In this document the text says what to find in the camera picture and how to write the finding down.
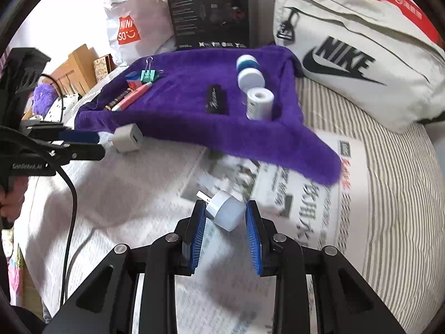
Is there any pink printed cloth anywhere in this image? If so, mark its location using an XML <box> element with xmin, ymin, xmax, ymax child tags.
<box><xmin>5</xmin><ymin>240</ymin><xmax>28</xmax><ymax>300</ymax></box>

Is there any newspaper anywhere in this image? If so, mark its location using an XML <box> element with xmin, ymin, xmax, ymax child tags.
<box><xmin>16</xmin><ymin>125</ymin><xmax>370</xmax><ymax>334</ymax></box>

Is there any small white tape roll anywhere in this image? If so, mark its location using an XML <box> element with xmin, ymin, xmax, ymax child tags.
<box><xmin>245</xmin><ymin>88</ymin><xmax>273</xmax><ymax>121</ymax></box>

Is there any light grey waist bag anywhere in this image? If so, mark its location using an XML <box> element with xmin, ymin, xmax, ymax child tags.
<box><xmin>272</xmin><ymin>0</ymin><xmax>445</xmax><ymax>134</ymax></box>

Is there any person's left hand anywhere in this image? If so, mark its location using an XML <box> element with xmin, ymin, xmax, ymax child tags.
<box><xmin>0</xmin><ymin>181</ymin><xmax>26</xmax><ymax>221</ymax></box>

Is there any white round plug adapter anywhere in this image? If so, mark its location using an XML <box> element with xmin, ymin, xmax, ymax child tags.
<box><xmin>196</xmin><ymin>191</ymin><xmax>247</xmax><ymax>232</ymax></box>

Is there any white plastic bag red label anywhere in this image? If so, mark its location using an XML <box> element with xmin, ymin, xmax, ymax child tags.
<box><xmin>101</xmin><ymin>0</ymin><xmax>178</xmax><ymax>67</ymax></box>

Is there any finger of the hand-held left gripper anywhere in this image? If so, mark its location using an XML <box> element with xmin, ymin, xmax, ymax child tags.
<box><xmin>21</xmin><ymin>121</ymin><xmax>101</xmax><ymax>145</ymax></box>
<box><xmin>48</xmin><ymin>143</ymin><xmax>107</xmax><ymax>163</ymax></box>

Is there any white round container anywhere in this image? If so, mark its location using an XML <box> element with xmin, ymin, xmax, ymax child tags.
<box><xmin>237</xmin><ymin>68</ymin><xmax>265</xmax><ymax>89</ymax></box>

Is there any red box white label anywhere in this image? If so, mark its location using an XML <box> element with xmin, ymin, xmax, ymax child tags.
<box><xmin>354</xmin><ymin>0</ymin><xmax>442</xmax><ymax>47</ymax></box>

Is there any white cube charger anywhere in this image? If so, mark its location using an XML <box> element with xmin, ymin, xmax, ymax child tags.
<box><xmin>113</xmin><ymin>123</ymin><xmax>144</xmax><ymax>153</ymax></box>

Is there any black cardboard box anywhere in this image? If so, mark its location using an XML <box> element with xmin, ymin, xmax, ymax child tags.
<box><xmin>164</xmin><ymin>0</ymin><xmax>251</xmax><ymax>49</ymax></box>

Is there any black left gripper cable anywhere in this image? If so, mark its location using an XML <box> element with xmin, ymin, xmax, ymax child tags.
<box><xmin>56</xmin><ymin>165</ymin><xmax>78</xmax><ymax>307</ymax></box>

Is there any small black rectangular case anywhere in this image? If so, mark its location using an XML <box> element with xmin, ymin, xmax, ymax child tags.
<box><xmin>205</xmin><ymin>83</ymin><xmax>230</xmax><ymax>116</ymax></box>

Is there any purple fluffy ball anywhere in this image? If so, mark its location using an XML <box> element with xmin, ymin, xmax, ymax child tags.
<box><xmin>33</xmin><ymin>83</ymin><xmax>58</xmax><ymax>115</ymax></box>

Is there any pink highlighter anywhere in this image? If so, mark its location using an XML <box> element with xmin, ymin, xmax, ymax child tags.
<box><xmin>111</xmin><ymin>82</ymin><xmax>154</xmax><ymax>112</ymax></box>

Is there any purple towel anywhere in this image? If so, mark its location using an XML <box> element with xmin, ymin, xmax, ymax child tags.
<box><xmin>75</xmin><ymin>45</ymin><xmax>343</xmax><ymax>186</ymax></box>

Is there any white dotted bag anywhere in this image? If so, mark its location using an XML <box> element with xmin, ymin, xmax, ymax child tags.
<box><xmin>42</xmin><ymin>74</ymin><xmax>84</xmax><ymax>127</ymax></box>

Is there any light wooden furniture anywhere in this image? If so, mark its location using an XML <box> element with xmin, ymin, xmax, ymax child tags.
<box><xmin>50</xmin><ymin>43</ymin><xmax>96</xmax><ymax>96</ymax></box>

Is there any striped bed sheet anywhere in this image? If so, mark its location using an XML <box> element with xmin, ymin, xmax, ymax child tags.
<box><xmin>75</xmin><ymin>66</ymin><xmax>444</xmax><ymax>334</ymax></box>

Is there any dark brown tube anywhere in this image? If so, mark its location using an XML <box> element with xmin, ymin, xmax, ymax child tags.
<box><xmin>104</xmin><ymin>89</ymin><xmax>133</xmax><ymax>110</ymax></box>

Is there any teal binder clip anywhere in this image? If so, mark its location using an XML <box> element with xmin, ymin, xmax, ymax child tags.
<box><xmin>140</xmin><ymin>57</ymin><xmax>165</xmax><ymax>84</ymax></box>

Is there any white and blue tube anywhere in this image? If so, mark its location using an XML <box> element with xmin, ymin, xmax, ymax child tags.
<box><xmin>236</xmin><ymin>54</ymin><xmax>261</xmax><ymax>73</ymax></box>

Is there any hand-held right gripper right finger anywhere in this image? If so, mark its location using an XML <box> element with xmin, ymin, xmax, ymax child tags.
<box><xmin>244</xmin><ymin>200</ymin><xmax>406</xmax><ymax>334</ymax></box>

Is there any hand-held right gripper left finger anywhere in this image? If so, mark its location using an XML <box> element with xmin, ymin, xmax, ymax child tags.
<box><xmin>43</xmin><ymin>200</ymin><xmax>208</xmax><ymax>334</ymax></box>

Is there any brown patterned box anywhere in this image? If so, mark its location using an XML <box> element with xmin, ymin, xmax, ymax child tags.
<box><xmin>92</xmin><ymin>54</ymin><xmax>115</xmax><ymax>81</ymax></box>

